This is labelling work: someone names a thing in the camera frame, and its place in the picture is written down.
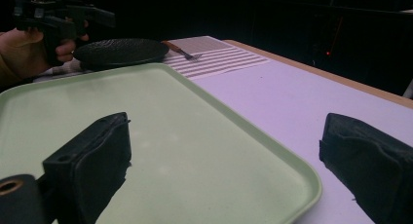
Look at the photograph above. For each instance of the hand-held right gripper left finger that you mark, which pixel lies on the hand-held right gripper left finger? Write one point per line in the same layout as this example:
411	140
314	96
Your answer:
94	165

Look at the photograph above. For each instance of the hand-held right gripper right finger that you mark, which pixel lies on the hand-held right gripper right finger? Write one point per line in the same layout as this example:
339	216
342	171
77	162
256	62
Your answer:
370	159

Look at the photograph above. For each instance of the black round plate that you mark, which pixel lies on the black round plate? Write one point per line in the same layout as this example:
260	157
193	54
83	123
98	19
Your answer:
121	52

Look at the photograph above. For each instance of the light green plastic tray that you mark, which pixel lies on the light green plastic tray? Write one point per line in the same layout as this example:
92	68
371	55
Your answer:
156	142

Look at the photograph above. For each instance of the striped placemat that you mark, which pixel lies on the striped placemat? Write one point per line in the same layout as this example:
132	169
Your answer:
207	56

